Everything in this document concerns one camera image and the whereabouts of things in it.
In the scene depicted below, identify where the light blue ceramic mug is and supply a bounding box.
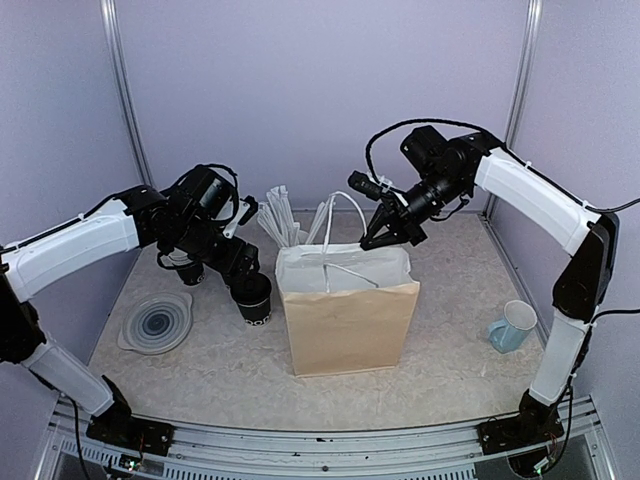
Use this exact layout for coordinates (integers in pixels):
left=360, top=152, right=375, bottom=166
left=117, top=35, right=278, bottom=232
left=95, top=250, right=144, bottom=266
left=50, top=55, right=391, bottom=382
left=488, top=300, right=537, bottom=354

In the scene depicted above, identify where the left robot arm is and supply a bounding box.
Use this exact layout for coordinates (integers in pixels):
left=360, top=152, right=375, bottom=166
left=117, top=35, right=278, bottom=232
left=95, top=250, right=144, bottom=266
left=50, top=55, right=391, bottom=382
left=1, top=164, right=259, bottom=445

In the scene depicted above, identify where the stack of paper cups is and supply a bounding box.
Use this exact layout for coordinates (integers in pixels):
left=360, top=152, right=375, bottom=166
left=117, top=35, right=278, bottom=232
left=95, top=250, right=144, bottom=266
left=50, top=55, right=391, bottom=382
left=168, top=250, right=205, bottom=286

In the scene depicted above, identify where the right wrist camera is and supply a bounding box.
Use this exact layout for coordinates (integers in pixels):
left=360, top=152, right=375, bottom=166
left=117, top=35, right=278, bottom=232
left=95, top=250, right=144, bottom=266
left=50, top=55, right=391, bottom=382
left=347, top=121, right=447, bottom=201

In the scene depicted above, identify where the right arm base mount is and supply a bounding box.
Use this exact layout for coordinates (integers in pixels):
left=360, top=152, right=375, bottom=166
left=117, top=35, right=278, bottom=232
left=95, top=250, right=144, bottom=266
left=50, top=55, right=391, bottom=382
left=476, top=391, right=564, bottom=455

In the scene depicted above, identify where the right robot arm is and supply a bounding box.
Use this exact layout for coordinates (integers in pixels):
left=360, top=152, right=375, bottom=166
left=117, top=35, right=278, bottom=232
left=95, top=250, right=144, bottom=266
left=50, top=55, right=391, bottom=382
left=348, top=127, right=619, bottom=444

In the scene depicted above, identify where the aluminium front rail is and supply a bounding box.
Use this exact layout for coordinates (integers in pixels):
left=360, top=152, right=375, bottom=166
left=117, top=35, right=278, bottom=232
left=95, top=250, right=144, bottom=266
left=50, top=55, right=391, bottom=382
left=32, top=397, right=622, bottom=479

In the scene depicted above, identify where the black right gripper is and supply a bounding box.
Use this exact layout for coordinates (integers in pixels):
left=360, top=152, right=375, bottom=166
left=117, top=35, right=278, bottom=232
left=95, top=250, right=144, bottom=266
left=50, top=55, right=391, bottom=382
left=362, top=167, right=470, bottom=248

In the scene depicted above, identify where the brown paper takeout bag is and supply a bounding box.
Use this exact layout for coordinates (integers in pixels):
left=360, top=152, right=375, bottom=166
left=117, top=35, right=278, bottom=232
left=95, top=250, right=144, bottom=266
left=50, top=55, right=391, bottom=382
left=275, top=238, right=421, bottom=377

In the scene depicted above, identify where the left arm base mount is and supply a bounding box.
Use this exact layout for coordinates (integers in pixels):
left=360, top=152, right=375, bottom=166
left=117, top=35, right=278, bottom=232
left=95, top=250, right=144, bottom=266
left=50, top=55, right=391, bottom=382
left=86, top=375, right=175, bottom=457

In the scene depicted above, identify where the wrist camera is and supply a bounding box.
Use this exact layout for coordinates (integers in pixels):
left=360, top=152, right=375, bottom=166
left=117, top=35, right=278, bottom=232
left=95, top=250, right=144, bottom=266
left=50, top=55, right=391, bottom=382
left=196, top=164, right=258, bottom=239
left=347, top=121, right=447, bottom=201

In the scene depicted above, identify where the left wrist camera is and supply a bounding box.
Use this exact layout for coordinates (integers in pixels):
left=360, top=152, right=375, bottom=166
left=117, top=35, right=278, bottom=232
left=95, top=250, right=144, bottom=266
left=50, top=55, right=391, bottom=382
left=196, top=164, right=258, bottom=239

